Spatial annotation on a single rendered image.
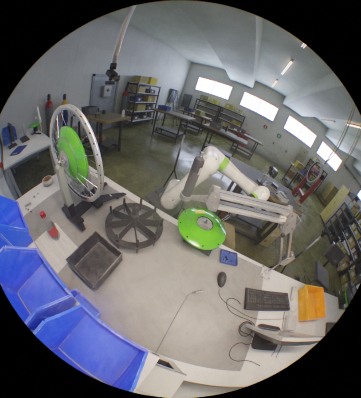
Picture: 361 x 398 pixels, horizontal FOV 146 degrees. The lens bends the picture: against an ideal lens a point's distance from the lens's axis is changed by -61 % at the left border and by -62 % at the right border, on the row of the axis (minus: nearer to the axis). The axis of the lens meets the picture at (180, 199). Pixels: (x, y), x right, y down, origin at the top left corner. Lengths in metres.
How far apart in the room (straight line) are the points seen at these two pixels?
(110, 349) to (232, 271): 0.81
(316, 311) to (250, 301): 0.90
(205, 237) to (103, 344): 0.68
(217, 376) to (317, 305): 1.11
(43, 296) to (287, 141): 10.06
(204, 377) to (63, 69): 5.53
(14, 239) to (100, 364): 0.47
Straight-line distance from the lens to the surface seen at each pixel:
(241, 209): 0.60
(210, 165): 0.77
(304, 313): 1.38
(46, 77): 4.72
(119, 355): 0.48
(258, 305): 1.02
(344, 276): 5.96
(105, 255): 0.85
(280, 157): 9.89
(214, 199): 0.54
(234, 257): 1.05
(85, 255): 0.88
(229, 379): 1.01
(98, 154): 0.56
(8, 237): 0.61
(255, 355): 1.07
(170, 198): 0.95
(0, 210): 0.77
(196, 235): 0.78
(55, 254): 0.96
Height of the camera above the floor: 1.69
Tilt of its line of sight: 40 degrees down
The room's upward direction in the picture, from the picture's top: 20 degrees clockwise
